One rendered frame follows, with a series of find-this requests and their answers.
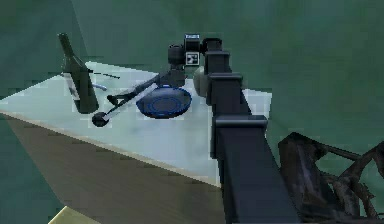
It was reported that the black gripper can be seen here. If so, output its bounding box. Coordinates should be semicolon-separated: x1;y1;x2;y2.
106;43;187;106

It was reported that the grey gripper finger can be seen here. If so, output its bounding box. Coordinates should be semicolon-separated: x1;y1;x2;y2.
91;82;159;128

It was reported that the thin black utensil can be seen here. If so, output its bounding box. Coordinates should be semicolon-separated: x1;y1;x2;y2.
87;69;121;80

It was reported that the blue round plate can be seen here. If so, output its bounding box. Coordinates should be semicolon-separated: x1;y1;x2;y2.
135;85;193;120

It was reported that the dark green bottle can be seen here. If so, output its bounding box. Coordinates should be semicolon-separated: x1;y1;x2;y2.
57;32;100;115

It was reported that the pale top wooden table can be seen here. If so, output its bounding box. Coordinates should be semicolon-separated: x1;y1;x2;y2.
0;61;273;224

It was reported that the grey round pot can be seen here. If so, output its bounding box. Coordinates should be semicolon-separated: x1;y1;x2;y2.
193;66;210;98

